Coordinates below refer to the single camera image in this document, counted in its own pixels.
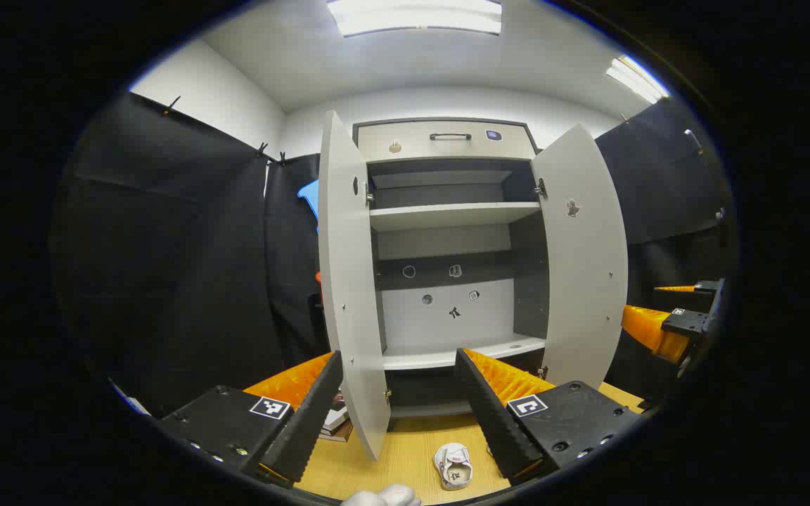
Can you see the white book portrait cover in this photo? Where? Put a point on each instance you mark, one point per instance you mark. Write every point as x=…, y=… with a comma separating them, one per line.
x=338, y=420

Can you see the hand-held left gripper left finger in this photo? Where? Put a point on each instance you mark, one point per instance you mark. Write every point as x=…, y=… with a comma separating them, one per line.
x=306, y=422

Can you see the grey shoe cabinet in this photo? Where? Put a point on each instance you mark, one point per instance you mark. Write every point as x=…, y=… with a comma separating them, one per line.
x=447, y=246

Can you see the grey cabinet door square stickers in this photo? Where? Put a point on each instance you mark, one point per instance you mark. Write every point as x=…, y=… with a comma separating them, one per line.
x=581, y=281

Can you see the grey cabinet door checkered sticker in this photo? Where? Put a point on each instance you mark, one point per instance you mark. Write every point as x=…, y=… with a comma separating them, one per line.
x=349, y=281

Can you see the white blue printed sheet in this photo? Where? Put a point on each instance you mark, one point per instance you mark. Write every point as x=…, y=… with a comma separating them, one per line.
x=132, y=402

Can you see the grey cabinet shelf board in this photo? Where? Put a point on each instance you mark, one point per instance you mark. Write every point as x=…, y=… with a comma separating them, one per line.
x=447, y=214

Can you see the grey cabinet drawer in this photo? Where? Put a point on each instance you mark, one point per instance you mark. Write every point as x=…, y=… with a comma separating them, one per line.
x=447, y=149

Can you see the white shoe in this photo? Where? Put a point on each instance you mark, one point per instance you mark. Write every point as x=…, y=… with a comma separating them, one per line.
x=463, y=478

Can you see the brown book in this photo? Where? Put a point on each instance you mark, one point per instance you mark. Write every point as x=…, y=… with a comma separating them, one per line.
x=338, y=436

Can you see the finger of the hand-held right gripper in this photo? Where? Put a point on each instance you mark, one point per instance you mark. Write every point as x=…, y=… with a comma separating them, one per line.
x=709, y=287
x=651, y=327

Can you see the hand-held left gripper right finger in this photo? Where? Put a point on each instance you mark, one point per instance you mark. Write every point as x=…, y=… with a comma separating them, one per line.
x=493, y=422

